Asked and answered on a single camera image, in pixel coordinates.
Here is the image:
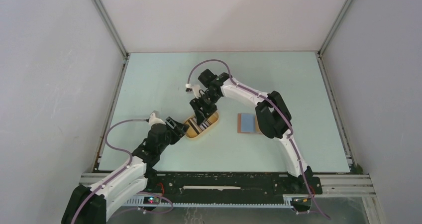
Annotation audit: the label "brown leather card holder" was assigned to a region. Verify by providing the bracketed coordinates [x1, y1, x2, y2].
[237, 113, 262, 134]

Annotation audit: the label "white cable duct strip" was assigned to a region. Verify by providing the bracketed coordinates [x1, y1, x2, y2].
[122, 196, 293, 209]

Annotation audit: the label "left controller board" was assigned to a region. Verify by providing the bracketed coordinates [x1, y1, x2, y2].
[143, 196, 161, 205]

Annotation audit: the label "striped cards in tray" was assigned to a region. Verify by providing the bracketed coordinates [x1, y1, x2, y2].
[187, 116, 214, 135]

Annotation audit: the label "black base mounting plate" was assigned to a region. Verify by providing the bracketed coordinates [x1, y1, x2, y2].
[146, 171, 322, 204]

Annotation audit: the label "controller board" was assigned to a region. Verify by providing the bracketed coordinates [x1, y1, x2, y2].
[291, 198, 312, 207]
[143, 196, 161, 205]

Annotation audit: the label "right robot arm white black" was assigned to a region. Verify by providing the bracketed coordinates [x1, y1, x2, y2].
[186, 69, 313, 193]

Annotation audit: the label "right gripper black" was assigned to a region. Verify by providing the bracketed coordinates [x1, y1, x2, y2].
[190, 91, 221, 126]

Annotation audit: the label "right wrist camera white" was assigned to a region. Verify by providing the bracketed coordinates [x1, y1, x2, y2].
[185, 83, 201, 98]

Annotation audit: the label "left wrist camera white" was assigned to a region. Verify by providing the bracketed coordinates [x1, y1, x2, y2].
[148, 111, 166, 126]

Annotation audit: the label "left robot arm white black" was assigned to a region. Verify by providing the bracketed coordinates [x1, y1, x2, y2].
[61, 113, 189, 224]

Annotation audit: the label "right controller board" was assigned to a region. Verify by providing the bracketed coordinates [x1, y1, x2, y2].
[291, 198, 312, 207]

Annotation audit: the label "oval wooden tray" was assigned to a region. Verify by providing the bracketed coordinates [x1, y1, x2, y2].
[184, 112, 219, 140]

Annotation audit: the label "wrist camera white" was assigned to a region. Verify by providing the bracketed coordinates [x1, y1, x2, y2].
[148, 111, 166, 126]
[185, 83, 201, 98]

